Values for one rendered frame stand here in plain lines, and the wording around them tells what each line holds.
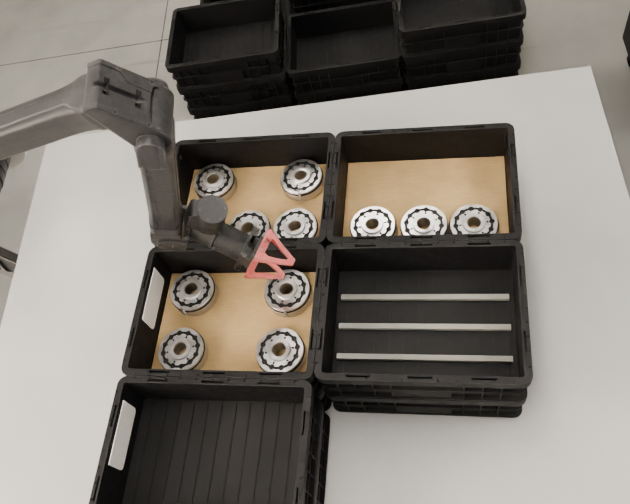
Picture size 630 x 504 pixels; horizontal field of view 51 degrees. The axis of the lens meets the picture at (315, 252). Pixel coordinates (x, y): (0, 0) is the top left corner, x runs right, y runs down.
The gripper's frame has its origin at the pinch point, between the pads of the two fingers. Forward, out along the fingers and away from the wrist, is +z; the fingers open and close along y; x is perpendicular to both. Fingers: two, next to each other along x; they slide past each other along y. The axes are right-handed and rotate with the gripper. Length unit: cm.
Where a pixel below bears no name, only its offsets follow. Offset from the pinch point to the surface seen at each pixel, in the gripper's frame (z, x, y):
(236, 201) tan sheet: -15.7, -19.9, 27.3
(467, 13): 24, -130, 48
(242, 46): -42, -99, 82
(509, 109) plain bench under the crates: 38, -74, 16
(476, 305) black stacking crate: 39.4, -10.5, -1.4
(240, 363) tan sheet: 1.1, 17.5, 17.5
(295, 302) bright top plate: 6.0, 1.7, 12.0
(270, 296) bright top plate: 0.8, 2.0, 14.9
